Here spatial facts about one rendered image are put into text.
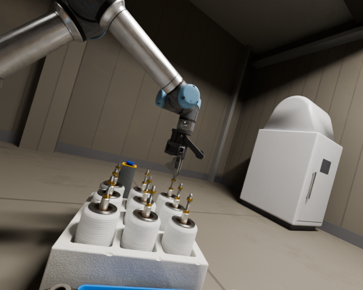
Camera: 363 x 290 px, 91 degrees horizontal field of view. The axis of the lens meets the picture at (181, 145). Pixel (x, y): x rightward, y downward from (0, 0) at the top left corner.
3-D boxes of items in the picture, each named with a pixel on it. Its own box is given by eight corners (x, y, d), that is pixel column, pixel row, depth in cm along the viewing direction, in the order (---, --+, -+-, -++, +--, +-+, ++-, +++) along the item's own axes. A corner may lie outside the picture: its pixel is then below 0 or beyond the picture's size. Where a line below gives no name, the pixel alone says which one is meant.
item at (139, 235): (146, 289, 48) (165, 225, 49) (110, 290, 45) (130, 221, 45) (142, 264, 57) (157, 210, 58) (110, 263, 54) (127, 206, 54)
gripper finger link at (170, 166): (163, 175, 78) (169, 155, 79) (176, 179, 77) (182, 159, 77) (161, 175, 75) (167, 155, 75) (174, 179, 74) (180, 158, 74)
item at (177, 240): (182, 296, 50) (200, 233, 50) (149, 287, 49) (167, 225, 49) (181, 271, 59) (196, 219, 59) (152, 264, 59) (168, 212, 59)
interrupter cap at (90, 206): (118, 217, 47) (118, 214, 47) (86, 214, 43) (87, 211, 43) (115, 205, 53) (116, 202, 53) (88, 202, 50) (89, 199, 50)
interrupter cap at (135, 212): (160, 224, 49) (161, 221, 49) (133, 221, 46) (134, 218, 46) (154, 212, 56) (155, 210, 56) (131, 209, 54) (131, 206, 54)
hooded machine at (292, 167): (323, 233, 190) (357, 109, 192) (294, 233, 161) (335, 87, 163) (265, 206, 250) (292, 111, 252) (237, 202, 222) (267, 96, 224)
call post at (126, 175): (103, 228, 84) (121, 164, 85) (105, 220, 91) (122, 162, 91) (118, 229, 86) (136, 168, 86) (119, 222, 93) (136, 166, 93)
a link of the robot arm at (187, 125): (196, 125, 81) (193, 121, 73) (193, 134, 81) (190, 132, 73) (180, 121, 83) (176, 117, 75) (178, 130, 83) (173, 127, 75)
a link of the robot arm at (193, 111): (181, 94, 80) (196, 101, 84) (174, 118, 80) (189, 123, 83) (189, 92, 73) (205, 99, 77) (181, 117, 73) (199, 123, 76)
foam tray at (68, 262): (27, 327, 38) (50, 247, 39) (80, 232, 76) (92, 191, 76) (191, 328, 49) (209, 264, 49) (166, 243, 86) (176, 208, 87)
